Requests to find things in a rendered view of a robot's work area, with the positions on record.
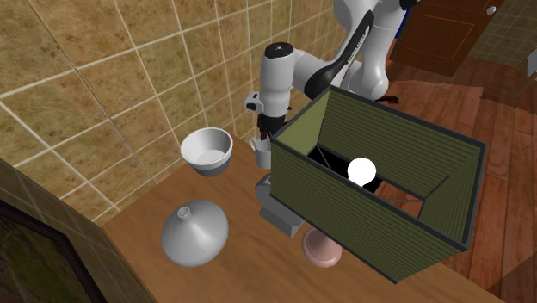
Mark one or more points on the brown wooden door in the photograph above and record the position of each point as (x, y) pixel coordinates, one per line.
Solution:
(440, 33)

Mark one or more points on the white round lamp bulb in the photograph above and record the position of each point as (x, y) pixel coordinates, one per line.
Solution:
(361, 171)

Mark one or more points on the pink bowl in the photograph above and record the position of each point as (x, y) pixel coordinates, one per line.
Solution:
(321, 251)

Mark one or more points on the grey box-shaped appliance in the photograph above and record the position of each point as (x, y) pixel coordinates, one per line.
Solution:
(277, 210)

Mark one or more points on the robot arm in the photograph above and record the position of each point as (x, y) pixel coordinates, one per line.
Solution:
(277, 79)

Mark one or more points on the white bowl with grey base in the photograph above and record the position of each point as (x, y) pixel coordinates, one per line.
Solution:
(205, 147)

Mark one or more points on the dark-framed wall picture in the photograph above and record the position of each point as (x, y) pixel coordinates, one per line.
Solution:
(29, 260)

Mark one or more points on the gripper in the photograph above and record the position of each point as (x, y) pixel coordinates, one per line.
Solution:
(269, 124)

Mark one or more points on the grey cone-shaped lid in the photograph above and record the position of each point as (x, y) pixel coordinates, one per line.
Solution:
(197, 237)

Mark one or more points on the green rectangular lamp shade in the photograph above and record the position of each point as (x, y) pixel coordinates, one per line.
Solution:
(335, 210)

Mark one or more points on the white mug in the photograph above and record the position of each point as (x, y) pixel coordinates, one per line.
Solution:
(263, 156)

